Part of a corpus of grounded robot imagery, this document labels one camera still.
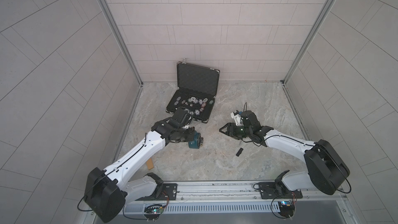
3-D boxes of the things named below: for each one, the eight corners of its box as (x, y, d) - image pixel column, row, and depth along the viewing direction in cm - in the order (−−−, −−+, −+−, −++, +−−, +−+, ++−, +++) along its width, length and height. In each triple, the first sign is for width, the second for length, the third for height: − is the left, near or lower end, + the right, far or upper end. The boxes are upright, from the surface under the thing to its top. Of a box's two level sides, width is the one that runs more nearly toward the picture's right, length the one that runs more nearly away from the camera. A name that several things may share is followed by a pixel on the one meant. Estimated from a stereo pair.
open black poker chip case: (166, 112, 102) (159, 92, 86) (183, 82, 119) (179, 61, 104) (207, 123, 96) (207, 104, 81) (218, 90, 114) (220, 70, 98)
